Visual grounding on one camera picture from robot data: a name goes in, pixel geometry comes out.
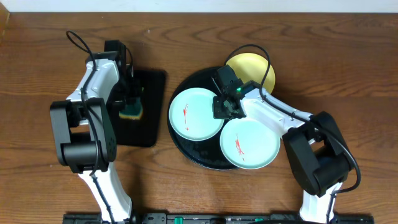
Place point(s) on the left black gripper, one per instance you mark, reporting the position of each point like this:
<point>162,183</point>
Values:
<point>137,91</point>

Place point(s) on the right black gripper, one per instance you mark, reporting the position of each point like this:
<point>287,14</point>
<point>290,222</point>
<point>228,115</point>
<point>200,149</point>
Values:
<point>217,112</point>

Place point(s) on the green yellow sponge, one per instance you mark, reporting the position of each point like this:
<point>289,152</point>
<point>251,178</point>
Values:
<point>132,111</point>

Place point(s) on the light green plate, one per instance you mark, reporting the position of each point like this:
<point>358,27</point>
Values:
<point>191,115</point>
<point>249,144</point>

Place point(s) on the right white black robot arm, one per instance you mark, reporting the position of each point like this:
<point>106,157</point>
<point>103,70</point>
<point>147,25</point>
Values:
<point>317,153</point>

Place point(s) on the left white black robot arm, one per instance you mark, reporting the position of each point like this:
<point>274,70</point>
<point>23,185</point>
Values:
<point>84,137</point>

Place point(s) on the black rectangular tray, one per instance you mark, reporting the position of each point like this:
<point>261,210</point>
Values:
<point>142,132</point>

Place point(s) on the black round tray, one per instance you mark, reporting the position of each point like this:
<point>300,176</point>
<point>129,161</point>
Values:
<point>206,153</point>

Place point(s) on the yellow plate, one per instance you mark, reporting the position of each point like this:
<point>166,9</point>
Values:
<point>250,66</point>

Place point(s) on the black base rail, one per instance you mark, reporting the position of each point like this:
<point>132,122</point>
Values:
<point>162,218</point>

